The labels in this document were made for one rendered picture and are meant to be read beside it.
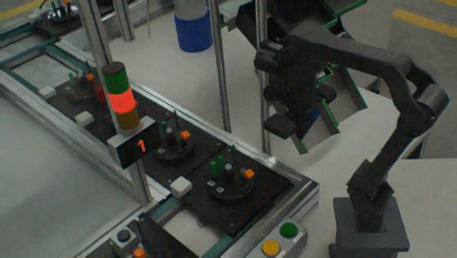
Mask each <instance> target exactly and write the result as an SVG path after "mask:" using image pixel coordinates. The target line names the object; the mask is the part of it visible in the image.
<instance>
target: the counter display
mask: <svg viewBox="0 0 457 258"><path fill-rule="evenodd" d="M145 131H146V132H147V135H148V138H149V144H150V148H151V149H150V150H149V151H148V152H147V153H149V152H151V151H152V150H153V149H156V148H157V147H158V146H159V145H161V144H162V137H161V134H160V131H159V128H158V122H154V123H153V124H151V125H149V126H148V127H146V128H145V129H144V130H143V131H140V132H139V133H137V134H136V135H134V136H132V137H131V138H130V139H129V140H126V141H125V142H123V143H122V144H120V145H119V146H117V147H116V150H117V153H118V157H119V159H120V162H121V166H122V169H123V170H125V168H127V167H129V166H130V165H131V164H133V163H135V162H136V161H138V160H139V159H140V158H142V157H143V156H144V155H145V154H147V153H144V155H143V156H141V157H140V158H137V159H136V160H135V155H134V153H133V150H132V148H131V144H130V141H131V140H134V139H135V138H136V137H137V136H140V135H141V134H143V133H144V132H145Z"/></svg>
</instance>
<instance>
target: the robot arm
mask: <svg viewBox="0 0 457 258"><path fill-rule="evenodd" d="M259 46H260V48H259V49H258V51H256V55H255V59H254V60H253V64H254V66H255V68H256V69H258V70H260V71H263V72H265V73H270V74H272V75H274V76H276V77H279V79H277V80H276V81H274V82H272V83H270V84H269V86H267V87H265V88H264V98H265V100H266V101H271V102H274V101H275V100H279V101H282V105H283V106H285V107H287V108H288V109H289V110H287V112H286V113H284V114H283V115H280V114H278V113H275V114H274V115H272V116H271V117H270V118H268V119H267V120H265V122H264V129H265V130H266V131H269V132H271V133H273V134H274V135H275V136H278V137H280V138H282V139H283V140H287V138H289V137H290V136H292V135H293V134H294V133H295V134H296V136H297V138H298V139H299V140H302V139H303V138H304V137H305V136H306V134H307V132H308V131H309V130H310V127H311V126H312V125H313V124H314V122H315V121H316V120H317V118H318V117H319V115H320V114H321V111H319V110H318V109H316V107H318V106H319V103H320V102H321V101H322V99H321V98H323V99H324V100H326V104H329V103H330V102H332V101H333V100H334V99H336V97H337V92H336V91H335V89H334V88H333V87H330V86H327V85H325V84H324V83H321V82H316V73H320V71H322V70H323V69H324V68H325V67H326V66H327V62H329V63H334V64H336V65H339V66H343V67H347V68H349V69H353V70H356V71H358V72H363V73H367V74H369V75H372V76H376V77H378V78H382V79H383V80H384V81H385V83H386V84H387V86H388V89H389V92H390V94H391V97H392V102H393V104H394V106H395V107H396V108H397V111H398V112H399V113H400V114H399V116H398V118H397V127H396V129H394V132H393V133H392V135H391V136H390V137H389V139H388V140H387V142H386V144H385V145H384V146H383V147H382V149H381V150H380V151H379V153H378V154H377V156H376V158H375V159H374V160H373V161H372V162H369V161H368V160H367V159H364V160H363V162H362V163H361V165H360V166H359V167H358V168H357V170H356V171H355V172H354V173H353V176H352V177H351V178H350V179H349V180H348V182H347V184H346V185H347V186H348V188H347V193H348V195H349V197H350V200H351V202H352V205H353V214H354V221H355V225H356V229H357V232H358V233H386V232H387V227H386V224H385V221H384V212H385V208H386V204H387V202H388V200H389V199H390V198H391V197H392V196H393V193H394V191H393V188H392V187H391V186H390V185H389V183H388V182H387V179H388V171H390V168H392V165H393V164H395V162H396V161H397V160H398V159H399V157H400V156H401V155H402V154H403V153H404V150H406V148H407V146H408V145H409V144H410V143H411V141H413V139H415V138H417V137H418V136H422V135H423V134H424V133H425V132H426V131H428V129H430V128H431V127H433V124H434V123H435V122H436V121H437V120H438V119H439V117H440V115H441V113H442V112H444V109H445V108H446V106H447V105H448V104H449V103H450V98H448V95H447V94H446V93H445V90H444V89H442V88H440V87H439V85H438V83H437V82H436V81H435V80H434V78H433V76H432V75H431V74H429V72H427V71H426V70H424V69H422V68H420V67H419V66H418V65H416V64H415V62H414V61H413V60H412V59H411V57H410V56H409V55H408V54H406V53H405V52H404V51H399V52H395V51H388V50H384V49H383V48H379V47H373V46H370V45H367V44H364V43H359V42H354V41H352V40H349V39H344V38H340V37H337V36H335V35H333V34H332V33H331V32H330V30H328V29H327V28H326V27H325V26H323V25H319V24H317V23H316V22H314V21H304V22H303V23H302V24H300V25H299V26H297V27H296V28H295V29H293V31H290V32H289V33H288V34H287V35H286V36H285V37H284V39H283V46H281V45H279V44H276V43H274V42H271V41H269V40H266V39H265V40H263V41H261V42H260V43H259ZM284 73H287V78H281V77H282V76H283V74H284ZM407 80H409V81H410V82H412V83H413V84H414V85H415V87H416V88H417V90H416V91H415V93H414V94H413V95H412V94H411V93H410V88H409V86H408V82H407Z"/></svg>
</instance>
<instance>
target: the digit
mask: <svg viewBox="0 0 457 258"><path fill-rule="evenodd" d="M130 144H131V148H132V150H133V153H134V155H135V160H136V159H137V158H140V157H141V156H143V155H144V153H147V152H148V151H149V150H150V149H151V148H150V144H149V138H148V135H147V132H146V131H145V132H144V133H143V134H141V135H140V136H137V137H136V138H135V139H134V140H131V141H130Z"/></svg>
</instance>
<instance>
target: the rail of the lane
mask: <svg viewBox="0 0 457 258"><path fill-rule="evenodd" d="M319 194H320V183H319V182H317V181H315V180H313V179H311V178H310V177H308V176H306V177H305V178H304V179H303V180H301V181H300V182H299V183H298V184H297V185H296V186H295V187H294V188H293V189H292V190H291V191H290V192H289V193H288V194H287V195H286V196H285V197H284V198H283V199H281V200H280V201H279V203H277V204H276V205H275V203H274V202H271V203H270V204H269V205H268V206H267V207H266V208H265V209H264V210H263V211H262V212H261V213H260V214H259V215H258V217H259V219H260V220H259V221H257V222H256V224H255V225H254V226H252V228H251V229H250V230H248V231H247V232H246V233H245V234H244V235H243V236H242V237H241V238H240V239H239V240H237V241H236V242H235V243H234V245H232V246H231V247H230V248H229V250H227V251H226V252H225V253H224V254H223V255H222V256H221V257H220V258H245V257H246V256H247V255H248V254H249V253H250V252H251V251H252V250H253V249H254V248H255V247H256V245H258V244H259V243H260V242H261V240H263V239H265V237H266V236H268V235H269V234H270V232H271V231H273V230H274V228H275V227H276V226H278V225H279V223H280V222H282V221H283V219H284V218H285V217H288V218H290V219H291V220H293V221H294V222H296V223H297V224H298V225H302V223H303V222H305V221H306V220H307V218H309V217H310V216H311V214H312V213H313V212H314V211H315V210H316V208H318V204H319Z"/></svg>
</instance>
